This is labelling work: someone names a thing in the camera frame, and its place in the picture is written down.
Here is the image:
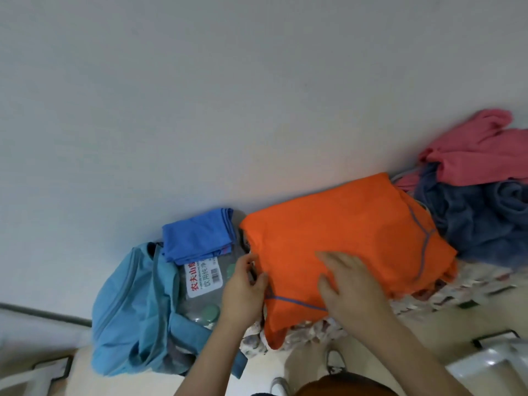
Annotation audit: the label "person's left forearm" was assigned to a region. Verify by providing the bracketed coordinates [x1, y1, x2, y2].
[173, 320, 253, 396]

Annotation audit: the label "person's dark shorts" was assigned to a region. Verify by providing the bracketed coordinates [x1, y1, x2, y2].
[294, 371, 399, 396]

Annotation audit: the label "person's right forearm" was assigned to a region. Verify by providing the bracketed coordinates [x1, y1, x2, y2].
[349, 312, 474, 396]

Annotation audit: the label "light blue backpack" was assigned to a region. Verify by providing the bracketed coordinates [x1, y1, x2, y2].
[90, 241, 249, 381]

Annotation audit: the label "person's right hand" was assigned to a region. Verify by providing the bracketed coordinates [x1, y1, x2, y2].
[315, 250, 400, 339]

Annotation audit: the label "person's left hand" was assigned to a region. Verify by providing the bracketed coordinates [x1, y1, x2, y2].
[220, 253, 270, 331]

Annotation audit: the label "white panel leaning on wall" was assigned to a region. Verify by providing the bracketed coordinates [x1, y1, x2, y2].
[0, 301, 93, 352]

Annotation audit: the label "stack of water bottle packs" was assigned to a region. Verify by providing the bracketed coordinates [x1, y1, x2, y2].
[176, 243, 519, 360]

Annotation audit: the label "white and black sneaker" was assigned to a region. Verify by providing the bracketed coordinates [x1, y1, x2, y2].
[325, 348, 348, 376]
[269, 376, 292, 396]

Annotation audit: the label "white gym machine frame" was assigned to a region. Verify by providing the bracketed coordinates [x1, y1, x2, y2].
[445, 329, 528, 396]

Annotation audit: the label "grey-blue towel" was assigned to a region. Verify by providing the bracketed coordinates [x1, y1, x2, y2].
[414, 162, 528, 270]

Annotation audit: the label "orange t-shirt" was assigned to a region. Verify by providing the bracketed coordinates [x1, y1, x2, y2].
[239, 172, 459, 351]

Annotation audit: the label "blue t-shirt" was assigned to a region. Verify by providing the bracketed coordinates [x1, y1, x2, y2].
[161, 207, 238, 267]

